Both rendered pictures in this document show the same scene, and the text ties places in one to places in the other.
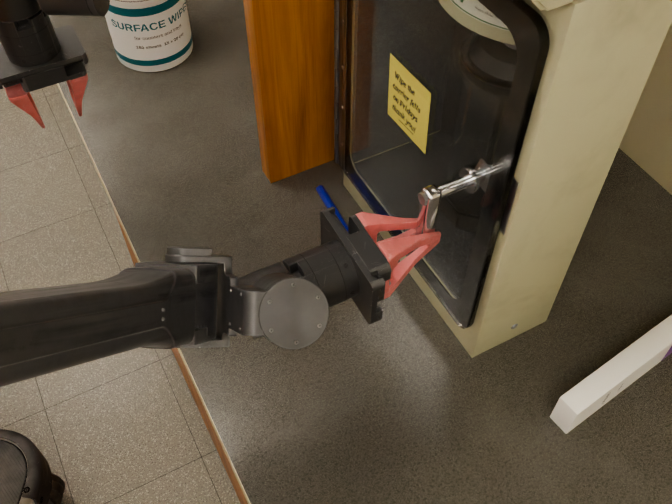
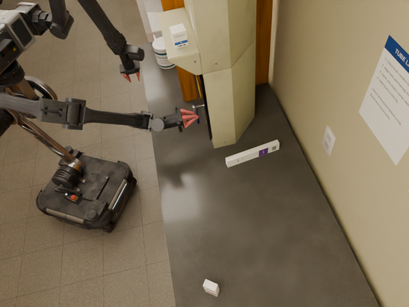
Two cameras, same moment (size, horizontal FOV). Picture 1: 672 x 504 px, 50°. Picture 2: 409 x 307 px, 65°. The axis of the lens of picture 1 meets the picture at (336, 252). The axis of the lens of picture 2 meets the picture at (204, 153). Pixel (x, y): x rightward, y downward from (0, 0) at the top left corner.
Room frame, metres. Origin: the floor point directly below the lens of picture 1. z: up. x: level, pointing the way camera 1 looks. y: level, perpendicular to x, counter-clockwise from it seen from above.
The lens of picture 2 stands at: (-0.46, -0.52, 2.21)
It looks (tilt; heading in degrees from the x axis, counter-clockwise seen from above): 53 degrees down; 25
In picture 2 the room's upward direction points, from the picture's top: 11 degrees counter-clockwise
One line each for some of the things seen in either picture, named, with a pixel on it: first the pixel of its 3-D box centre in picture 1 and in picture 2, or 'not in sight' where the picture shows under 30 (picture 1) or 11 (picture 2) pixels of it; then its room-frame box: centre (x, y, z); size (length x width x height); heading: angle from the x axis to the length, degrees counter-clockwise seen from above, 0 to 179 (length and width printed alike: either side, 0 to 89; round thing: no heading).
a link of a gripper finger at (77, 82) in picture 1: (56, 86); (134, 74); (0.68, 0.33, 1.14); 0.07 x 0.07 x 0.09; 28
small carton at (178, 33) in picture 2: not in sight; (179, 36); (0.47, -0.07, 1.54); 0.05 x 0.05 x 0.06; 33
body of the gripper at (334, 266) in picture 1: (327, 275); (173, 120); (0.40, 0.01, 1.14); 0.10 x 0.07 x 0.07; 27
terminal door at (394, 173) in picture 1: (412, 118); (199, 90); (0.57, -0.08, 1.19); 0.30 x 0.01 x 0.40; 28
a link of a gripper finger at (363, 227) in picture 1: (395, 250); (188, 117); (0.43, -0.06, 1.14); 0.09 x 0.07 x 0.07; 118
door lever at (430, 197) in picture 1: (441, 214); (198, 111); (0.46, -0.10, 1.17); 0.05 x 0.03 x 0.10; 118
